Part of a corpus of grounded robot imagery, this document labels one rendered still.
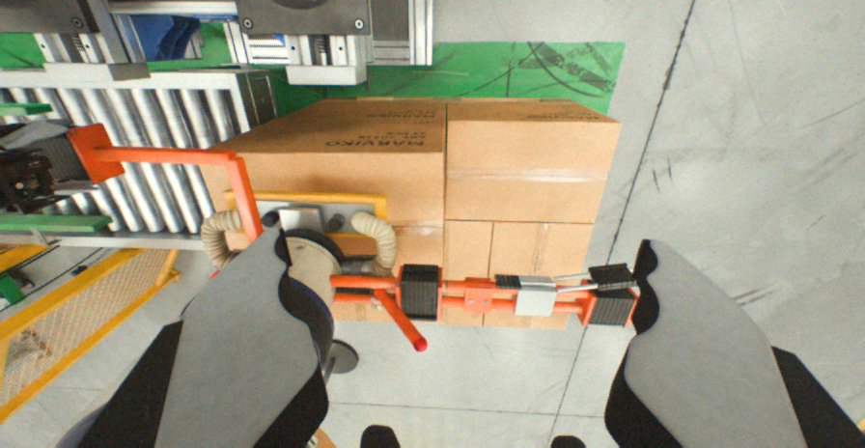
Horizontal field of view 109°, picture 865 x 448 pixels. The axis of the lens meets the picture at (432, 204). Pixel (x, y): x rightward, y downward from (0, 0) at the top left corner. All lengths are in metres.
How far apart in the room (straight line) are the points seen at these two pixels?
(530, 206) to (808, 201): 1.78
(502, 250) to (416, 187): 0.69
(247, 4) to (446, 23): 1.09
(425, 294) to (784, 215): 2.35
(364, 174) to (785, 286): 2.79
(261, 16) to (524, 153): 0.86
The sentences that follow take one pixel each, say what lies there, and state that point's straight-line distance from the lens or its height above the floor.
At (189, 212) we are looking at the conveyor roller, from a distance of 1.65.
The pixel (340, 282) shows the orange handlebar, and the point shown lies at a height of 1.19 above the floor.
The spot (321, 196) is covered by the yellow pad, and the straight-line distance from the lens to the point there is 0.67.
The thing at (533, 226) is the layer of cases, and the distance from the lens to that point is 1.31.
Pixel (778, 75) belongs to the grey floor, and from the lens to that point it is 2.24.
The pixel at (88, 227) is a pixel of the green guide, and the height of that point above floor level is 0.64.
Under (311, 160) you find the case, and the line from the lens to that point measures 0.79.
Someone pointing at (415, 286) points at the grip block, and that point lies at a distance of 0.58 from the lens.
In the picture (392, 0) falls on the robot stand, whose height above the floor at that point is 0.21.
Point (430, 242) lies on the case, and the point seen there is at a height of 0.94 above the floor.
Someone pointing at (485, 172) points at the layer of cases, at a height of 0.54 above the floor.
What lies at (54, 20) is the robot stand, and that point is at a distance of 0.91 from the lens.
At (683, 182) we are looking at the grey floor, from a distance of 2.19.
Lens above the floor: 1.63
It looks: 63 degrees down
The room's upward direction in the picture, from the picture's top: 174 degrees counter-clockwise
